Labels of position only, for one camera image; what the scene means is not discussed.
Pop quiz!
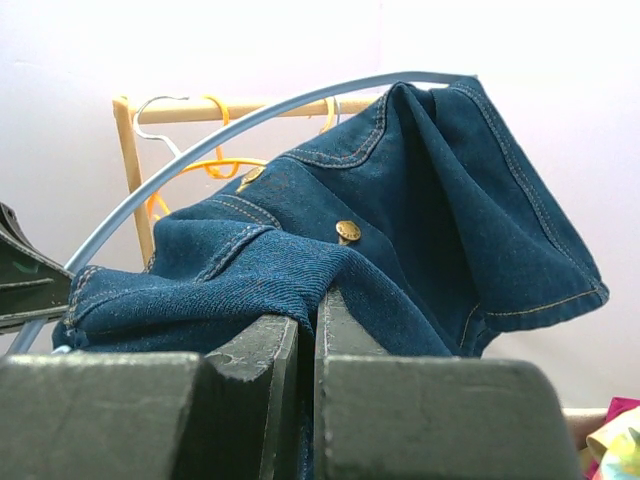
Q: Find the cream wooden hanger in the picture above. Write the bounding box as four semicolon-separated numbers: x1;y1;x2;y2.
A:
132;94;191;161

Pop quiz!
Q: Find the light blue wide hanger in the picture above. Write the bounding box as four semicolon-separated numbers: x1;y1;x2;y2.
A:
0;70;479;356

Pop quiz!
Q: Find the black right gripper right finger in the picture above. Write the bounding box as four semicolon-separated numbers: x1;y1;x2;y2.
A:
314;289;581;480

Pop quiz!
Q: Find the yellow plastic hanger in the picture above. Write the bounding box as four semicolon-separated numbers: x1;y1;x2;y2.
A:
319;96;341;134

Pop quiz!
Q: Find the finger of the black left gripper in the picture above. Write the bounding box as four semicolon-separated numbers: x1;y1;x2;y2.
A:
1;203;73;333

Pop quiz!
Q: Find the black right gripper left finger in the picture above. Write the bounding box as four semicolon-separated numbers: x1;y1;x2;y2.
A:
1;316;298;479

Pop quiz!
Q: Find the orange plastic hanger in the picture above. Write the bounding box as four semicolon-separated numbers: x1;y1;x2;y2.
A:
133;96;267;221

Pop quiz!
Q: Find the magenta pleated skirt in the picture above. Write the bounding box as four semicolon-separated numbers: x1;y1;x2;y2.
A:
587;397;640;480

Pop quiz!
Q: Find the wooden clothes rack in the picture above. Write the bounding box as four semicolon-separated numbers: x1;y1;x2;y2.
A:
112;95;374;261

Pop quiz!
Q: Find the dark denim skirt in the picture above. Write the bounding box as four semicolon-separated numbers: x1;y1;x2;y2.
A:
52;78;609;356

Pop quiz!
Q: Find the pastel floral skirt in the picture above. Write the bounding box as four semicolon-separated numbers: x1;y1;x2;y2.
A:
584;404;640;480

